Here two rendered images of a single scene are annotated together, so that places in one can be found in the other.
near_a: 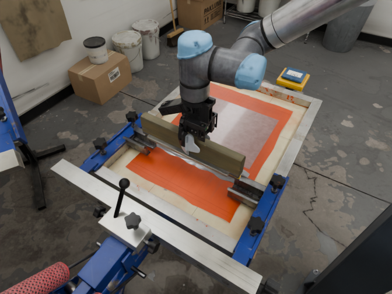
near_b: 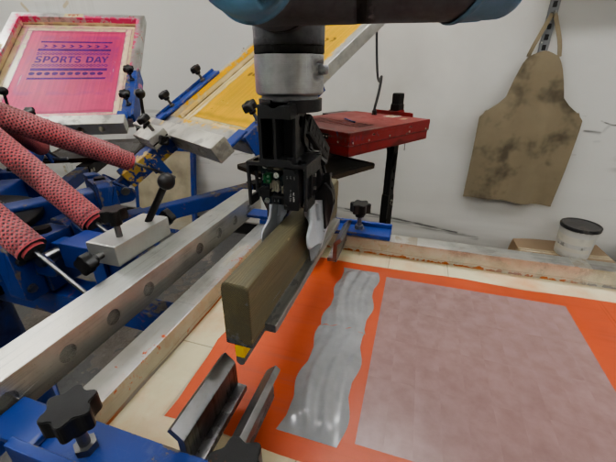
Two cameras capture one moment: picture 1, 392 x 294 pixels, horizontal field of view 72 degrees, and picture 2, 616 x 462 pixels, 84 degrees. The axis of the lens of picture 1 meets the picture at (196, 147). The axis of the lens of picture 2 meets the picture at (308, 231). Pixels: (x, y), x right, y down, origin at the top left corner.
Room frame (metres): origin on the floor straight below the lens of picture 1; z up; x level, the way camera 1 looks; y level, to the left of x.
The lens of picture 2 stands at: (0.48, -0.40, 1.32)
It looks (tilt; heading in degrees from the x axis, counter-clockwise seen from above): 26 degrees down; 76
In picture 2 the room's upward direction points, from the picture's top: straight up
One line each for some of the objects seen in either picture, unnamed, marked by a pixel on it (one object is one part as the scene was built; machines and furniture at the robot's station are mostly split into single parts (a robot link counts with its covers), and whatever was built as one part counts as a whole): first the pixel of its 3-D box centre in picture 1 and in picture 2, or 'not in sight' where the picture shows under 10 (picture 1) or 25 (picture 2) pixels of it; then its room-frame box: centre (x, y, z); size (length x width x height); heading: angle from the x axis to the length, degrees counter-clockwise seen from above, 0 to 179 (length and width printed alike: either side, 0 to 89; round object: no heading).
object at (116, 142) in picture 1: (121, 144); (324, 234); (0.69, 0.28, 0.98); 0.30 x 0.05 x 0.07; 148
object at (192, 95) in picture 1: (195, 87); (291, 78); (0.56, 0.00, 1.31); 0.08 x 0.08 x 0.05
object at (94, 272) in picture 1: (114, 253); (112, 254); (0.27, 0.21, 1.02); 0.17 x 0.06 x 0.05; 148
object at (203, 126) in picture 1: (197, 114); (289, 153); (0.56, 0.00, 1.23); 0.09 x 0.08 x 0.12; 58
